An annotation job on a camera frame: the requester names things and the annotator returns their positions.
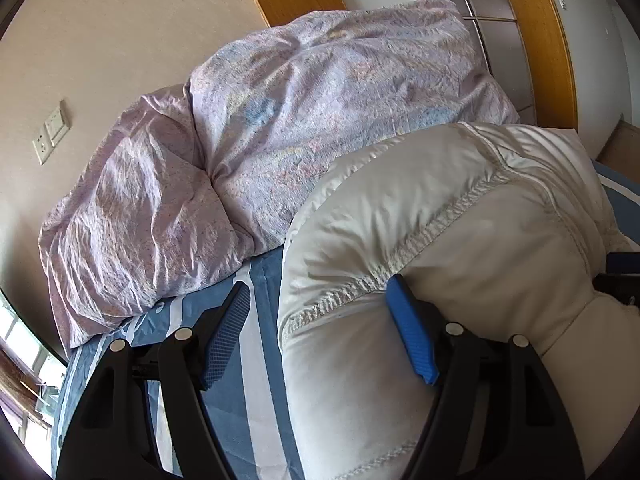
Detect cardboard box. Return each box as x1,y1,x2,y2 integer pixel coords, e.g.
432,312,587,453
597,117,640,182

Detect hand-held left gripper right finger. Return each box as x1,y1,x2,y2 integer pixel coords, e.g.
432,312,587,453
386,273,586,480

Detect blue striped bed sheet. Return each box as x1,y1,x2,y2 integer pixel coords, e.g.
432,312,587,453
50,159,640,480

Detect white puffer jacket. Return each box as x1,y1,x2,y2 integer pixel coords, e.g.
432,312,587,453
277,121,640,480

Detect pink floral quilt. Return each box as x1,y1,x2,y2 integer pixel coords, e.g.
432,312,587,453
39,0,522,351

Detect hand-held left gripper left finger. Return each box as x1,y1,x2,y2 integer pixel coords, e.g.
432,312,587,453
56,280,251,480

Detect white wall switch panel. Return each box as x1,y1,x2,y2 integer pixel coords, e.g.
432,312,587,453
32,100,71,166

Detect window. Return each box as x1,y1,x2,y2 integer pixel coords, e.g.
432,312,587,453
0,287,68,433

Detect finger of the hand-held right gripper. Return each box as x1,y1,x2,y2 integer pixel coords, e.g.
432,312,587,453
592,250,640,312

